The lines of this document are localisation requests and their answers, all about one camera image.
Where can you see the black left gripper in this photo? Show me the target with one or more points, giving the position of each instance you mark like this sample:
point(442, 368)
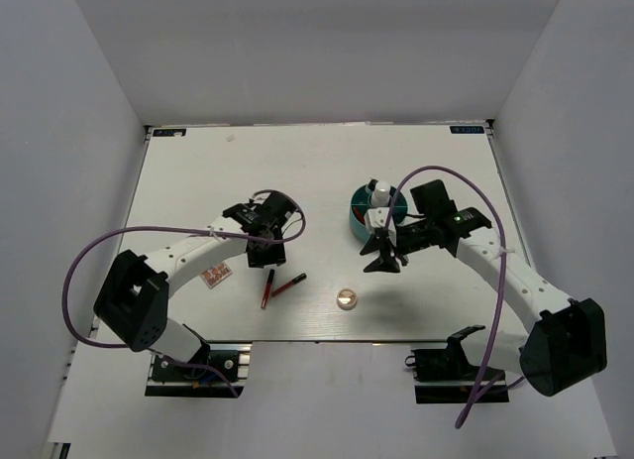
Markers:
point(276, 255)

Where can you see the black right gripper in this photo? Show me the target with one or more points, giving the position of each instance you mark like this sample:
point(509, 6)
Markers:
point(386, 263)

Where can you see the red lip gloss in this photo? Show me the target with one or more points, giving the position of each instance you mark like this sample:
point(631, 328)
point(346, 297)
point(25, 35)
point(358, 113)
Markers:
point(358, 214)
point(267, 288)

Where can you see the brown lip gloss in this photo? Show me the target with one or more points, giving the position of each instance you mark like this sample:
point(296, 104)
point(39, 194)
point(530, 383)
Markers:
point(295, 281)

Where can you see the square eyeshadow palette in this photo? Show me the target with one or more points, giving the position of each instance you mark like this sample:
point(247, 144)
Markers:
point(216, 274)

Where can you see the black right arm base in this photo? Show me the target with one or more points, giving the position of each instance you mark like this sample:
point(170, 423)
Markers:
point(445, 372)

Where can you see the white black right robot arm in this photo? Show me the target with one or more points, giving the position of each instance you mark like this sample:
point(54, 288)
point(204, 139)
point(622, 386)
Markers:
point(564, 340)

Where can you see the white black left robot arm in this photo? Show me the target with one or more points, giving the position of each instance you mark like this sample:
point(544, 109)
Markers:
point(133, 301)

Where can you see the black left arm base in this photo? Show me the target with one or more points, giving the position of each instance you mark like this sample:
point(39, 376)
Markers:
point(224, 378)

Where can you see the round beige eyeshadow compact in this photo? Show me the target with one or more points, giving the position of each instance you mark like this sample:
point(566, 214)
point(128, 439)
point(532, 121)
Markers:
point(347, 299)

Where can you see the teal round organizer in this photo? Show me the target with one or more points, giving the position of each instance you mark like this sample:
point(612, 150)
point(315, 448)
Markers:
point(361, 203)

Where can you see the dark table logo sticker left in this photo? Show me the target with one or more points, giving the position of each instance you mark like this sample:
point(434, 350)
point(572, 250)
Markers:
point(177, 132)

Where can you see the dark table logo sticker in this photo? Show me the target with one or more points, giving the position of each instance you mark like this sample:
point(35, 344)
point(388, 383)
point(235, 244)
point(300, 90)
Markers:
point(177, 132)
point(466, 129)

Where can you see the dark table logo sticker right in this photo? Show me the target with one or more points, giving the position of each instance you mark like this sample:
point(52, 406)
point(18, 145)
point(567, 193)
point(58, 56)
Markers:
point(466, 129)

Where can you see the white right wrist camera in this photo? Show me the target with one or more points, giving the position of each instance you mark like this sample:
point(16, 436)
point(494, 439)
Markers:
point(379, 221)

